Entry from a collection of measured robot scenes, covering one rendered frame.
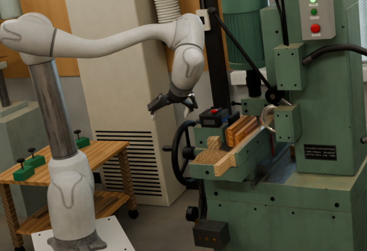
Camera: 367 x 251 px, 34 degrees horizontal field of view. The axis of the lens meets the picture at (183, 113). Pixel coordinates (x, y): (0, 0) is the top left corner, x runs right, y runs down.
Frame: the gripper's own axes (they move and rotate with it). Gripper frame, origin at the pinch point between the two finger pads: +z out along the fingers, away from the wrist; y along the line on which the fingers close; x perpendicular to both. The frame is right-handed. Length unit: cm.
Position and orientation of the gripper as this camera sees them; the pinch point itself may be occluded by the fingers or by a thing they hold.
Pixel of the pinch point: (169, 115)
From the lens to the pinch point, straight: 236.8
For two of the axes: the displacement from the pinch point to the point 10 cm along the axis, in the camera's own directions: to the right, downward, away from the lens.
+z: -2.2, 5.1, 8.3
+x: -1.8, -8.6, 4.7
